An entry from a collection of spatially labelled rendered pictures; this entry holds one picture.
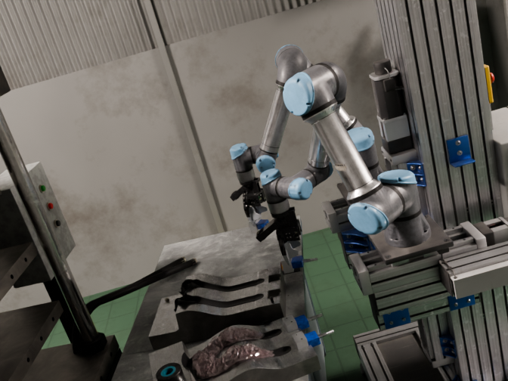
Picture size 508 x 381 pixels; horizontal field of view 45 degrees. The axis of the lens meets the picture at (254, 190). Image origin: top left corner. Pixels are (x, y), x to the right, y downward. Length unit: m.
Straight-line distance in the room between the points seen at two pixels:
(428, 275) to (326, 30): 2.47
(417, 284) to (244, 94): 2.44
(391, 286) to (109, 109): 2.70
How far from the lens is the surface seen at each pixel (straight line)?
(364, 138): 2.40
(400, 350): 2.95
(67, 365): 2.52
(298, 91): 1.82
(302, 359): 1.95
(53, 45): 4.28
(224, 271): 2.67
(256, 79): 4.21
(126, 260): 4.65
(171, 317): 2.37
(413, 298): 2.12
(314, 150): 2.10
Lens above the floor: 2.03
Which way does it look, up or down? 21 degrees down
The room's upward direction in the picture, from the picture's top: 16 degrees counter-clockwise
